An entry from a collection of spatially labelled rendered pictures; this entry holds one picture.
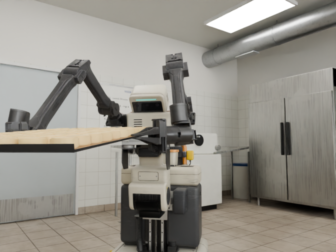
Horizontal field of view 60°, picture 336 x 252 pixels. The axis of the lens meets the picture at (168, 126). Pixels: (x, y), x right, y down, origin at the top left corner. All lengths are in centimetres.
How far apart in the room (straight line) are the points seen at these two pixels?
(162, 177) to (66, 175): 289
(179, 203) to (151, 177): 24
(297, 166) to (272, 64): 234
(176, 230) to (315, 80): 331
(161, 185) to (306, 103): 332
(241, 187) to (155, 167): 421
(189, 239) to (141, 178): 54
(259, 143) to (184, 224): 325
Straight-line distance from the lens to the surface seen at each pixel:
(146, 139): 84
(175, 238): 203
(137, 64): 509
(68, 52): 464
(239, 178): 582
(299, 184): 470
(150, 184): 170
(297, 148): 468
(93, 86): 155
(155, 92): 168
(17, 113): 117
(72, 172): 449
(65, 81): 137
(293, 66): 595
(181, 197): 181
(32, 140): 58
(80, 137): 59
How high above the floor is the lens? 93
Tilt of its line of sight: 5 degrees up
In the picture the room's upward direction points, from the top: straight up
